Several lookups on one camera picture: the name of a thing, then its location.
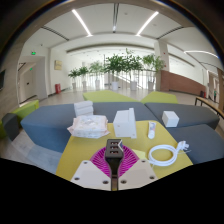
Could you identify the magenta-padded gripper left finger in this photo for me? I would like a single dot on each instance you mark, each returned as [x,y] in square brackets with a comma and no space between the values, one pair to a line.
[87,173]

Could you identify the long grey sofa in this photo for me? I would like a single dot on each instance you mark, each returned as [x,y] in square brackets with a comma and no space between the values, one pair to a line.
[46,123]

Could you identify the white stacked tissue packs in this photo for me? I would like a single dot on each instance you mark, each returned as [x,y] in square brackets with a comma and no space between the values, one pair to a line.
[83,108]

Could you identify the white tube with red print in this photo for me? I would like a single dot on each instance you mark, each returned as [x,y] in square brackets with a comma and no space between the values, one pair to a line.
[152,129]

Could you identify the dark grey ottoman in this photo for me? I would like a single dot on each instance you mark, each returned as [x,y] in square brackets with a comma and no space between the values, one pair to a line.
[10,126]

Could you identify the yellow wall picture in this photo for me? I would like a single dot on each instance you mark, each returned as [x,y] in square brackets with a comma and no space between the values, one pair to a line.
[58,65]

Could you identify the small white cube box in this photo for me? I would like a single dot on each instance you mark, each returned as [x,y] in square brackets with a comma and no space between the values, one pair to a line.
[170,119]

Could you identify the row of potted plants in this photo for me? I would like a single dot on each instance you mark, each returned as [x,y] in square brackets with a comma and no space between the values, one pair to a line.
[115,65]

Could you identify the wet wipes pack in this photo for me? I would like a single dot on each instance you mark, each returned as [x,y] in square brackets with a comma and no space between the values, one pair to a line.
[88,126]

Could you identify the green sofa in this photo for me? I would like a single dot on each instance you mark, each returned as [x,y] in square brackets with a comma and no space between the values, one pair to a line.
[159,98]
[106,96]

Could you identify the green ottoman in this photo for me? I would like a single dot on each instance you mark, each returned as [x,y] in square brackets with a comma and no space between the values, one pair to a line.
[26,110]

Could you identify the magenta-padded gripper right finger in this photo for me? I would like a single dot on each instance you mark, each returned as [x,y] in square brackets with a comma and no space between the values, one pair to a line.
[138,173]

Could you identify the red fire extinguisher cabinet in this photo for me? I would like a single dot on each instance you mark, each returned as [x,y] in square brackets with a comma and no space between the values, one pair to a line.
[58,88]

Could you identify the ceiling strip lights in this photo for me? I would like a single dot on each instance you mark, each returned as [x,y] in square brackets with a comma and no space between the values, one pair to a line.
[81,22]

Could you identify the large grey sofa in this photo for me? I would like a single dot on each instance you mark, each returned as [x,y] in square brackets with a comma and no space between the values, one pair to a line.
[203,143]

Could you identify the white cardboard box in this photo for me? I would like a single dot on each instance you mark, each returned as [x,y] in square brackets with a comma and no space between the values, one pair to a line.
[124,125]

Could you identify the grey sofa with cube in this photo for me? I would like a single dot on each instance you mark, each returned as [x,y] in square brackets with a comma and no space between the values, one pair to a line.
[193,115]

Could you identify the wooden bench with black frame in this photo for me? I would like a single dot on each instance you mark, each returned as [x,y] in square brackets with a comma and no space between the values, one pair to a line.
[208,104]

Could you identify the green exit sign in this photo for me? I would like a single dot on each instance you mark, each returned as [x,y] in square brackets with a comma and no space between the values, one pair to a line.
[33,53]

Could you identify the black charger block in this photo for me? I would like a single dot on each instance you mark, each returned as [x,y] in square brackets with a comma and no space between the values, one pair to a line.
[114,150]

